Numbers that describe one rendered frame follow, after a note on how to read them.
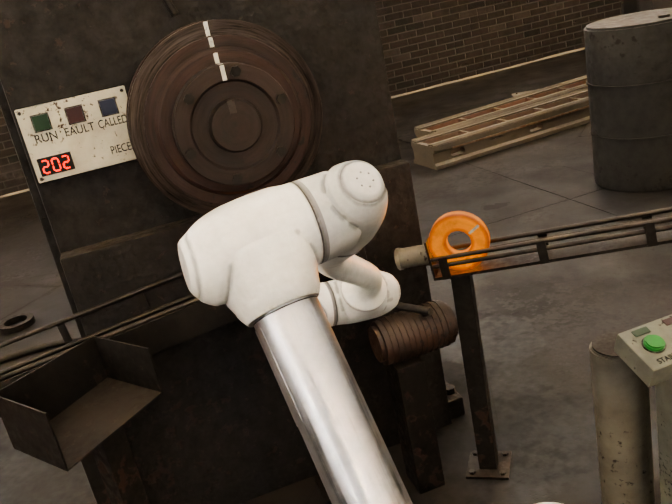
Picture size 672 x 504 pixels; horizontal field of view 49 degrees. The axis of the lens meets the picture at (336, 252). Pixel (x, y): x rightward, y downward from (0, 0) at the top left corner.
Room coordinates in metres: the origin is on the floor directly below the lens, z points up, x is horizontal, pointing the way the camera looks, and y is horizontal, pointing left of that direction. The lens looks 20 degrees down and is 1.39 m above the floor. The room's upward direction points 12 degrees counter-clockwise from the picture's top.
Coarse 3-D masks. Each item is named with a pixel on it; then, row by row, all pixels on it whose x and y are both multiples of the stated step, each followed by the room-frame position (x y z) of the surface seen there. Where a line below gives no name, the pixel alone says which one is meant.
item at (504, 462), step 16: (464, 288) 1.74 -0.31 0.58; (464, 304) 1.74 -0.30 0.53; (464, 320) 1.74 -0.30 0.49; (464, 336) 1.74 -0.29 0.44; (480, 336) 1.77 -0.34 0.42; (464, 352) 1.75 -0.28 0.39; (480, 352) 1.73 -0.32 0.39; (464, 368) 1.75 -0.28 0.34; (480, 368) 1.73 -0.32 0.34; (480, 384) 1.74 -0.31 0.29; (480, 400) 1.74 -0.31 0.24; (480, 416) 1.74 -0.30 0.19; (480, 432) 1.74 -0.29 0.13; (480, 448) 1.75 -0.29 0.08; (496, 448) 1.77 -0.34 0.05; (480, 464) 1.75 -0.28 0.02; (496, 464) 1.74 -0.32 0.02
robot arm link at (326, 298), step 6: (324, 282) 1.53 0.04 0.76; (324, 288) 1.50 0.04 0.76; (330, 288) 1.51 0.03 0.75; (324, 294) 1.49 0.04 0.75; (330, 294) 1.49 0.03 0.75; (324, 300) 1.48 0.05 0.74; (330, 300) 1.48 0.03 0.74; (324, 306) 1.47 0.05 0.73; (330, 306) 1.48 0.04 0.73; (330, 312) 1.47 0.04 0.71; (336, 312) 1.48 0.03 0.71; (330, 318) 1.47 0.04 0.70; (336, 318) 1.48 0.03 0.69; (330, 324) 1.48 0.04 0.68
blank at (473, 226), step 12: (444, 216) 1.76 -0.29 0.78; (456, 216) 1.74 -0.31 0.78; (468, 216) 1.73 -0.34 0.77; (432, 228) 1.77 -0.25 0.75; (444, 228) 1.75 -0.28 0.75; (456, 228) 1.74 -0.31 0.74; (468, 228) 1.73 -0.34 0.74; (480, 228) 1.72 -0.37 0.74; (432, 240) 1.77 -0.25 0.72; (444, 240) 1.76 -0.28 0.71; (480, 240) 1.72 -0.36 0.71; (432, 252) 1.77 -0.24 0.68; (444, 252) 1.76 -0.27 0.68; (456, 252) 1.76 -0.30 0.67; (468, 264) 1.74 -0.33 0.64
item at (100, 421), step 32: (96, 352) 1.59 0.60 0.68; (128, 352) 1.51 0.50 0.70; (32, 384) 1.46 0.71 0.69; (64, 384) 1.51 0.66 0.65; (96, 384) 1.57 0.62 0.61; (128, 384) 1.54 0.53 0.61; (160, 384) 1.47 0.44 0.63; (32, 416) 1.30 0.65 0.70; (64, 416) 1.47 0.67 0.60; (96, 416) 1.43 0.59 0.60; (128, 416) 1.40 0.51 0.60; (32, 448) 1.34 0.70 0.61; (64, 448) 1.34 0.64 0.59; (96, 448) 1.43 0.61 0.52; (128, 448) 1.45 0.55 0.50; (128, 480) 1.43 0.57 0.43
